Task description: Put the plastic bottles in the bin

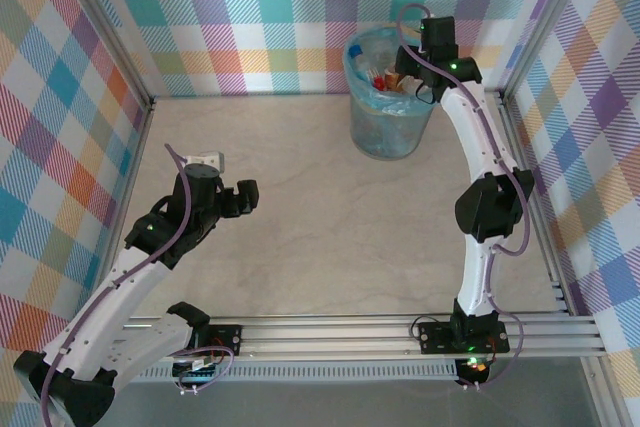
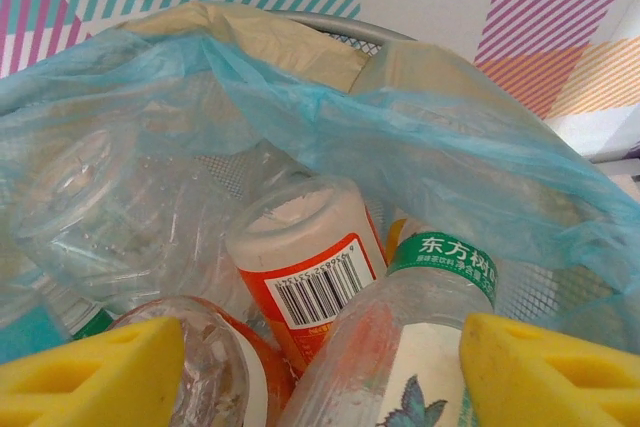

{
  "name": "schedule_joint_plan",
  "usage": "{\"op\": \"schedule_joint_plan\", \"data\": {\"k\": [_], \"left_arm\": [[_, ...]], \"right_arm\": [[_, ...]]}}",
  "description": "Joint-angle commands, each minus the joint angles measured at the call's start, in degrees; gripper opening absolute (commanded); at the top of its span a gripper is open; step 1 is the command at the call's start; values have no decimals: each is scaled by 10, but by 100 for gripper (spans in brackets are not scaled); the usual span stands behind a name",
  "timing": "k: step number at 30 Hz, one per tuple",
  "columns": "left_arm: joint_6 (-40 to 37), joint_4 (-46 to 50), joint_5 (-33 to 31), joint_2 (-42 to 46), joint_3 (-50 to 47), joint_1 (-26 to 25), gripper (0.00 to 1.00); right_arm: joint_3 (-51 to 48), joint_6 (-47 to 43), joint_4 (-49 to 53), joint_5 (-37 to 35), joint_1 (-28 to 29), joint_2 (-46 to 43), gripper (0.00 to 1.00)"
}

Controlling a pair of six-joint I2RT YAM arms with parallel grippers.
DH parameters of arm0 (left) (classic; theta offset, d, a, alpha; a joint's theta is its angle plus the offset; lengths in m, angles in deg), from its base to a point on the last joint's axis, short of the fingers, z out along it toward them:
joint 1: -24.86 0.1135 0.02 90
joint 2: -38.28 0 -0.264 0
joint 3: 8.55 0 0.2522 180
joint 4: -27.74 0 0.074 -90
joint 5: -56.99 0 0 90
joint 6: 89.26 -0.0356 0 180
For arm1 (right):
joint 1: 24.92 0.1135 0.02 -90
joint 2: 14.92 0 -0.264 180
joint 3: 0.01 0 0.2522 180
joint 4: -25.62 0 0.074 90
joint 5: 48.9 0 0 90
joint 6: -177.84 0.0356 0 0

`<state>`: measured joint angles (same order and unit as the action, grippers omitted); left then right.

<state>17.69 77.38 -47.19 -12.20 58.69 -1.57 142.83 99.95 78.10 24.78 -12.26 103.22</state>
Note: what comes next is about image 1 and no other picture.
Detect blue plastic bin liner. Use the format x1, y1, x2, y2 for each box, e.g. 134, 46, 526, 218
342, 26, 441, 116

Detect round waste bin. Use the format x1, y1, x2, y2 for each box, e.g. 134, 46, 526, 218
348, 29, 436, 162

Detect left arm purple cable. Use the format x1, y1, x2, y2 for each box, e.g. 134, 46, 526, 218
39, 142, 236, 427

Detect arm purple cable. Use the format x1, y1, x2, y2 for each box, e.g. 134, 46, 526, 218
397, 3, 525, 393
39, 142, 236, 427

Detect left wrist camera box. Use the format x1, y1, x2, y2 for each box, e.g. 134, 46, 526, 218
182, 149, 226, 173

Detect aluminium side rail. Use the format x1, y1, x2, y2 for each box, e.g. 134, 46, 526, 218
497, 91, 619, 427
44, 99, 157, 427

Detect aluminium frame post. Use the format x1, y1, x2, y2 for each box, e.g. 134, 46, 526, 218
49, 0, 156, 111
499, 0, 601, 103

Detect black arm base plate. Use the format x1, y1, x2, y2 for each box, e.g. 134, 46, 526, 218
199, 324, 245, 359
417, 319, 512, 355

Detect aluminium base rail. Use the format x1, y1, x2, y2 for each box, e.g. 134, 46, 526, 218
53, 314, 607, 364

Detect grey slotted cable duct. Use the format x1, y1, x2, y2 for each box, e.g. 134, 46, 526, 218
124, 364, 461, 384

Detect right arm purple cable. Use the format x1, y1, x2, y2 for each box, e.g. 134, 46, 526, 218
397, 3, 525, 393

